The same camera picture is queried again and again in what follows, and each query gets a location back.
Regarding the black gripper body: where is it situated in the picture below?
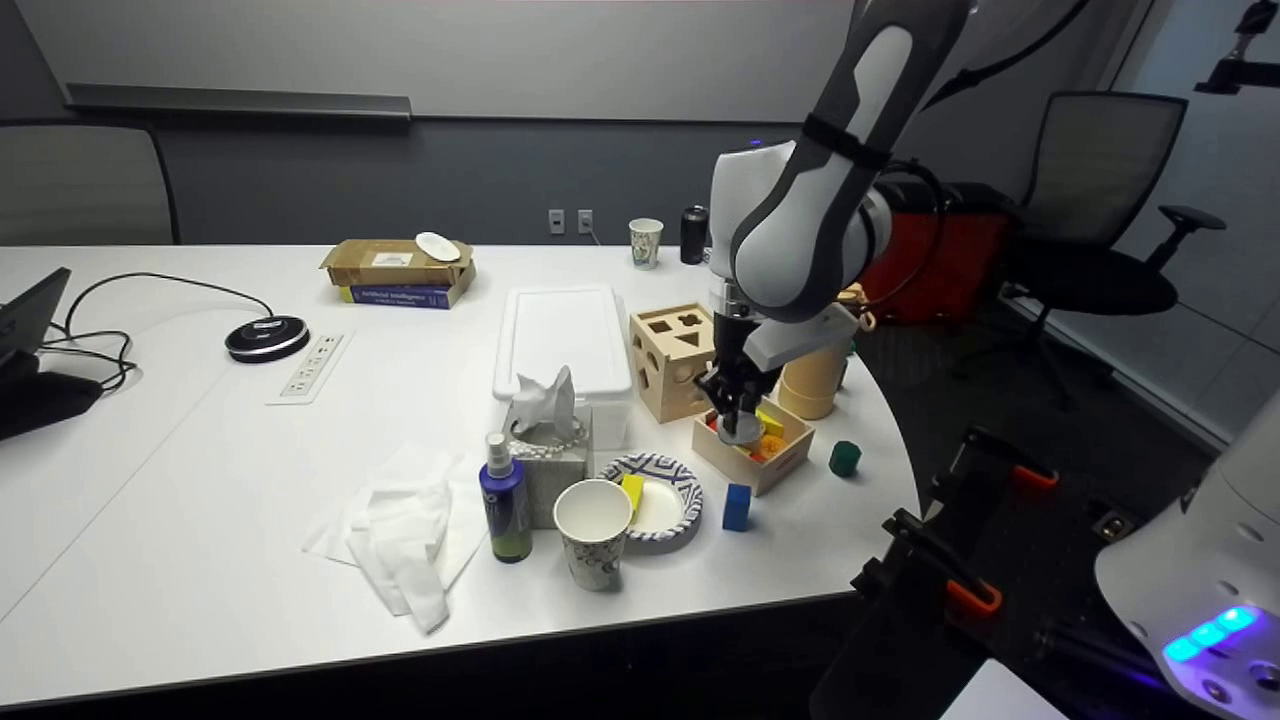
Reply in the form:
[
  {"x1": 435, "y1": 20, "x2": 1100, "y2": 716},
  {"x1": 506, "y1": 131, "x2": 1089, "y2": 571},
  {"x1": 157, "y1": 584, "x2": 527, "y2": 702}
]
[{"x1": 701, "y1": 304, "x2": 777, "y2": 403}]

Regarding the yellow block in bowl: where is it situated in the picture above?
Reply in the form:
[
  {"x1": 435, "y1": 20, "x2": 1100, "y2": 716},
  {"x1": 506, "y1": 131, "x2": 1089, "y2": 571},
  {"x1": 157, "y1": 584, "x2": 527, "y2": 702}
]
[{"x1": 612, "y1": 464, "x2": 648, "y2": 518}]

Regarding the wooden shape sorter box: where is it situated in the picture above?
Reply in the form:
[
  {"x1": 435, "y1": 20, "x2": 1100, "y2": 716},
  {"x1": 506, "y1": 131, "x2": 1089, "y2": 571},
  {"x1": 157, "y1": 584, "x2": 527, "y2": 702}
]
[{"x1": 625, "y1": 301, "x2": 725, "y2": 428}]

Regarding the wooden tray box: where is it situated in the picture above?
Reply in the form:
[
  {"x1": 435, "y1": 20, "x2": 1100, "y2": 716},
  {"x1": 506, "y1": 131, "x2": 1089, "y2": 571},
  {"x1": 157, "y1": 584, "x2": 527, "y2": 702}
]
[{"x1": 686, "y1": 393, "x2": 818, "y2": 501}]

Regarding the blue cylinder block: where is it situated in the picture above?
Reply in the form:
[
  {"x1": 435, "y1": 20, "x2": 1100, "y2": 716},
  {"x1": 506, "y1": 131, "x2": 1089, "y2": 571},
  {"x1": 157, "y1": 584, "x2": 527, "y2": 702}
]
[{"x1": 719, "y1": 479, "x2": 759, "y2": 534}]

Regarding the green block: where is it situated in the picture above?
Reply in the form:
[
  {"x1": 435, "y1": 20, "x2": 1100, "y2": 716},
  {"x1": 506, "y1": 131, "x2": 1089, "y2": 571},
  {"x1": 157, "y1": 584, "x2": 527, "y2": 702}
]
[{"x1": 825, "y1": 436, "x2": 867, "y2": 484}]

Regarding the black travel tumbler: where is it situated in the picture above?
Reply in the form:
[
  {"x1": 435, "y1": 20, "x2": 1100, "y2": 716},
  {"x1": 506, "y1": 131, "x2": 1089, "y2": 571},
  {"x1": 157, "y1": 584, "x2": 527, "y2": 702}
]
[{"x1": 677, "y1": 200, "x2": 711, "y2": 266}]

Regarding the printed paper cup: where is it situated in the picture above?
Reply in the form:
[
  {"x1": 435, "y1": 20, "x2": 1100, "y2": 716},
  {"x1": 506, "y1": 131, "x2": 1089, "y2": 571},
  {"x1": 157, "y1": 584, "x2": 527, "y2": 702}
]
[{"x1": 625, "y1": 210, "x2": 669, "y2": 270}]

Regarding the grey tissue box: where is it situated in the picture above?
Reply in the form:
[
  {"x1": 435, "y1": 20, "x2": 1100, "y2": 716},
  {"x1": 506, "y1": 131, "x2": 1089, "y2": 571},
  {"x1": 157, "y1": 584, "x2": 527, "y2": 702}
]
[{"x1": 500, "y1": 364, "x2": 594, "y2": 530}]

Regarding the patterned paper cup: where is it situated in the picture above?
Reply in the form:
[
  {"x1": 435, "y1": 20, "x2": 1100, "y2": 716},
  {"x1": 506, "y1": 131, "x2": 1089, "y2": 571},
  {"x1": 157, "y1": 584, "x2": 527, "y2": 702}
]
[{"x1": 548, "y1": 476, "x2": 641, "y2": 597}]

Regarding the red bag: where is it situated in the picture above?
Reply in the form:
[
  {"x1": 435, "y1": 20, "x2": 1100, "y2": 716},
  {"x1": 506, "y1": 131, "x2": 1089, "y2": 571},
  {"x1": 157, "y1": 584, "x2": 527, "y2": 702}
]
[{"x1": 857, "y1": 194, "x2": 1019, "y2": 326}]

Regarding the purple spray bottle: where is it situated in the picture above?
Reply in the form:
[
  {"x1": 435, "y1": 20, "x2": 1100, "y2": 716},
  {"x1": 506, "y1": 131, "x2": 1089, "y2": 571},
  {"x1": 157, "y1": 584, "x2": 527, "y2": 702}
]
[{"x1": 474, "y1": 428, "x2": 534, "y2": 568}]

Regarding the white tape roll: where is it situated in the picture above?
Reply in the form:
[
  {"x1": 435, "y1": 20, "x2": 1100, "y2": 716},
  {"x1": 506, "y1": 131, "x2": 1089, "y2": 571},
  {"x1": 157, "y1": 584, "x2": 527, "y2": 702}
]
[{"x1": 406, "y1": 229, "x2": 469, "y2": 266}]

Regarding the blue book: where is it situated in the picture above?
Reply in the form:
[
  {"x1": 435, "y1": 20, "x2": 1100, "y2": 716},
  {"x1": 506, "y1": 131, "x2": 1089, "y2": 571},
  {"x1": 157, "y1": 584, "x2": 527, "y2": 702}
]
[{"x1": 345, "y1": 279, "x2": 460, "y2": 317}]

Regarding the crumpled white tissue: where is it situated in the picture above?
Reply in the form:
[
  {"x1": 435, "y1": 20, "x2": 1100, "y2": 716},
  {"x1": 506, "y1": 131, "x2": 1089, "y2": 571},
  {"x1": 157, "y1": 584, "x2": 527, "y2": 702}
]
[{"x1": 300, "y1": 454, "x2": 487, "y2": 638}]

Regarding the white platform board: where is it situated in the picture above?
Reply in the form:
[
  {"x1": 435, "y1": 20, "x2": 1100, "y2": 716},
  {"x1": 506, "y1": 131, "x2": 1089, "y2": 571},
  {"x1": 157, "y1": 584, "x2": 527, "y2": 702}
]
[{"x1": 937, "y1": 657, "x2": 1072, "y2": 720}]

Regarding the black armrest office chair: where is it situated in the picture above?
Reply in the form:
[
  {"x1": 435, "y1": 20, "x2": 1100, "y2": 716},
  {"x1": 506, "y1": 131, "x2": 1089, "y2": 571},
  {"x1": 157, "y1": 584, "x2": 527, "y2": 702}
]
[{"x1": 998, "y1": 86, "x2": 1233, "y2": 403}]

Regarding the whiteboard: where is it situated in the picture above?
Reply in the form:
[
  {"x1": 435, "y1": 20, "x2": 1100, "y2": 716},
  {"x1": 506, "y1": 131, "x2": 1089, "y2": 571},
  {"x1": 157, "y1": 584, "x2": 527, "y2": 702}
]
[{"x1": 9, "y1": 0, "x2": 864, "y2": 129}]

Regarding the white power strip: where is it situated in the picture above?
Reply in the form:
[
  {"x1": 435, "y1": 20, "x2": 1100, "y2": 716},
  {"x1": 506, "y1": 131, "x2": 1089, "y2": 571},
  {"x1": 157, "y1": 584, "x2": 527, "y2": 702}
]
[{"x1": 263, "y1": 326, "x2": 350, "y2": 412}]

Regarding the black round speaker puck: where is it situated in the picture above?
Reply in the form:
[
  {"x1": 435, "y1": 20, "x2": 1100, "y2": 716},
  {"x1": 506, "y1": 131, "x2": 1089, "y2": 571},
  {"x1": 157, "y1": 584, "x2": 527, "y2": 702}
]
[{"x1": 218, "y1": 310, "x2": 314, "y2": 368}]

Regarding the grey whiteboard tray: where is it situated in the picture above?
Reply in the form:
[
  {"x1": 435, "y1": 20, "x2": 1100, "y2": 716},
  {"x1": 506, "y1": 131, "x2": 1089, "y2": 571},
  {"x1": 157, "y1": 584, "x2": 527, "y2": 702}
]
[{"x1": 60, "y1": 79, "x2": 416, "y2": 124}]

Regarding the grey mesh chair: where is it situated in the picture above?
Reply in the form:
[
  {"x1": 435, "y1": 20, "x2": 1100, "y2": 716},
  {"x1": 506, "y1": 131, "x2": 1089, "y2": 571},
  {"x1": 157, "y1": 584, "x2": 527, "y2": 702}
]
[{"x1": 0, "y1": 118, "x2": 179, "y2": 246}]

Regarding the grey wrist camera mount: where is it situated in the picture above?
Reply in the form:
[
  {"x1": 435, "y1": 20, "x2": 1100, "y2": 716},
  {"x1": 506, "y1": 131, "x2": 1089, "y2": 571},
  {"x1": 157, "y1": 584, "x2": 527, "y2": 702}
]
[{"x1": 740, "y1": 301, "x2": 859, "y2": 380}]

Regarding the black clamp orange handle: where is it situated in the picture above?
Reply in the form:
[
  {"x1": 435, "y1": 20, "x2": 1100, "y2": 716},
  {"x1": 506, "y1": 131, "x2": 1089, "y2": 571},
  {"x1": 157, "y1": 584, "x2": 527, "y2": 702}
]
[
  {"x1": 946, "y1": 422, "x2": 1072, "y2": 509},
  {"x1": 873, "y1": 503, "x2": 1011, "y2": 626}
]

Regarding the black cable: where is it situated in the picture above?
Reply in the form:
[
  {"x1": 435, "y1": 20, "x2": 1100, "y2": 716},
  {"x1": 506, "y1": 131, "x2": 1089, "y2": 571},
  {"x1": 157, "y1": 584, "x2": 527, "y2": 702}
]
[{"x1": 35, "y1": 266, "x2": 289, "y2": 399}]

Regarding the black camera stand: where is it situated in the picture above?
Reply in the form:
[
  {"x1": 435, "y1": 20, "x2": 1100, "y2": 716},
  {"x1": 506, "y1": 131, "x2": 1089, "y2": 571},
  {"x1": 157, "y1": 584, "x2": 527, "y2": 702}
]
[{"x1": 1188, "y1": 0, "x2": 1280, "y2": 98}]

